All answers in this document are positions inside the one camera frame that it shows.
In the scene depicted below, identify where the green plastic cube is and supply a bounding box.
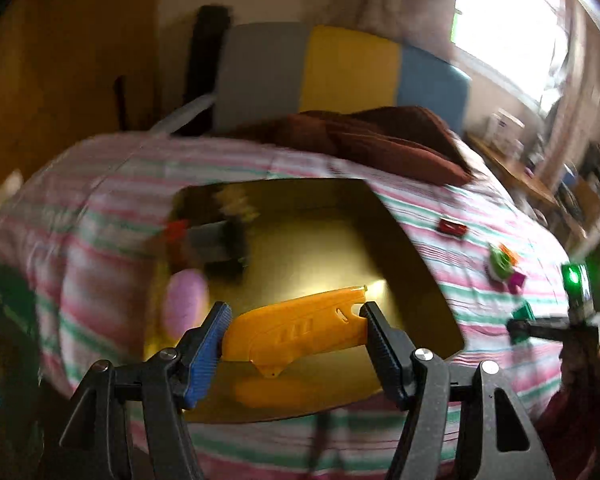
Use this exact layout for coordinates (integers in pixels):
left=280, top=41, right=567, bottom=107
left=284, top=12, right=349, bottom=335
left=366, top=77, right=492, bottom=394
left=510, top=302, right=536, bottom=346

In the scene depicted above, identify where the white cardboard box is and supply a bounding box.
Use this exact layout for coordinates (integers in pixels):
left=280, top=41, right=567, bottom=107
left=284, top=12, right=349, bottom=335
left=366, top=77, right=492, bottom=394
left=487, top=110, right=523, bottom=148

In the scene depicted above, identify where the gold tin tray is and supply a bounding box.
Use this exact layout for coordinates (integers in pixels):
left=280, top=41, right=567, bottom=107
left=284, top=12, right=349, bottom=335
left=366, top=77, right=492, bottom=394
left=145, top=177, right=466, bottom=423

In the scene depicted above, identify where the pale patterned curtain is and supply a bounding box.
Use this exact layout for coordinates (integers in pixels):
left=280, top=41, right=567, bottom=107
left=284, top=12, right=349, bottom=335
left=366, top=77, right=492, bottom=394
left=355, top=0, right=461, bottom=66

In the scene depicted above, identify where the wooden side table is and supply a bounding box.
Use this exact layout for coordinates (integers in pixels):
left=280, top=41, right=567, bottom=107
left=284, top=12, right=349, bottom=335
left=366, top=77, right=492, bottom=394
left=467, top=132, right=561, bottom=206

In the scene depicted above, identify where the striped bed sheet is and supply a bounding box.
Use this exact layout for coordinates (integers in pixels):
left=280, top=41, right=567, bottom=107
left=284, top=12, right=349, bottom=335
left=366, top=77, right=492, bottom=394
left=0, top=132, right=581, bottom=480

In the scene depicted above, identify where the grey yellow blue headboard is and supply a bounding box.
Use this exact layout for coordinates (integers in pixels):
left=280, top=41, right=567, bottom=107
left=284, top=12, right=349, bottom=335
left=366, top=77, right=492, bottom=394
left=215, top=22, right=471, bottom=133

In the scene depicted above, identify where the green plastic toy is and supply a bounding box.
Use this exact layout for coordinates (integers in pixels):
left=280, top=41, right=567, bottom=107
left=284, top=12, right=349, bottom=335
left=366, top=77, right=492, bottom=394
left=487, top=245, right=513, bottom=279

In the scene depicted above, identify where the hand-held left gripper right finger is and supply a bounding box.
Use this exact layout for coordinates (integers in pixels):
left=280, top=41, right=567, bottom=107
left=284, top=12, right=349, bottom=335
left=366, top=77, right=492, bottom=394
left=360, top=301, right=556, bottom=480

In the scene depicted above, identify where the grey cylinder toy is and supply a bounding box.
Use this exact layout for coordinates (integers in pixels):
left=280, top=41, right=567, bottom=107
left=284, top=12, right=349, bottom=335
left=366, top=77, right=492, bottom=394
left=182, top=222, right=251, bottom=271

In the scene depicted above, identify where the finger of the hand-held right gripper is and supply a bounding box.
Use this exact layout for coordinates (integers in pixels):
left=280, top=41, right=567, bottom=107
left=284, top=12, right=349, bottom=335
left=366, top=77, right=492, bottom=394
left=506, top=316, right=573, bottom=343

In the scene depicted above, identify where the wooden wardrobe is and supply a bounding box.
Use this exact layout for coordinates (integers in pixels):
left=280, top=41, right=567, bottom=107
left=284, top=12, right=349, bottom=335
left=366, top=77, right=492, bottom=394
left=0, top=0, right=161, bottom=201

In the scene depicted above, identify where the small red toy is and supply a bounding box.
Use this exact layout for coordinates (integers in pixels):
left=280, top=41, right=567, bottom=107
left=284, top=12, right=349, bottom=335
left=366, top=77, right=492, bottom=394
left=165, top=220, right=191, bottom=246

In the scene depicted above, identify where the red toy car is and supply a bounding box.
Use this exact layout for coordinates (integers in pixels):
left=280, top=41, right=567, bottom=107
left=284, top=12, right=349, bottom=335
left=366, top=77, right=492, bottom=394
left=437, top=217, right=468, bottom=236

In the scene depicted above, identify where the black rolled mat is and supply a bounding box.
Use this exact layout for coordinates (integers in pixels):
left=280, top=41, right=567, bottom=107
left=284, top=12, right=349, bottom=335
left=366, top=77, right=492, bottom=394
left=182, top=5, right=231, bottom=136

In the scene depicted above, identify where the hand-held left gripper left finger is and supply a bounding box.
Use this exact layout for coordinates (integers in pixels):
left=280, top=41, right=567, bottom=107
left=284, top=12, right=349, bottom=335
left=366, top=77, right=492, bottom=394
left=59, top=301, right=233, bottom=480

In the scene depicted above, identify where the brown quilted blanket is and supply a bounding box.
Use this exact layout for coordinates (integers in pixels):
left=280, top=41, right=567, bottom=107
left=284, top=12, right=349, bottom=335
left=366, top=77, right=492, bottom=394
left=230, top=106, right=473, bottom=187

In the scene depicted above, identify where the orange plastic toy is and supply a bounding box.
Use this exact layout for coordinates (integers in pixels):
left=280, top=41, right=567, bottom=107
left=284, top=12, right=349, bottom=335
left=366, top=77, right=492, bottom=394
left=222, top=285, right=370, bottom=378

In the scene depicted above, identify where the pink round toy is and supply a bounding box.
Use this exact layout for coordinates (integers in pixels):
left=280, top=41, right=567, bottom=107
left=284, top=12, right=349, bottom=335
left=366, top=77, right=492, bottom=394
left=161, top=268, right=211, bottom=341

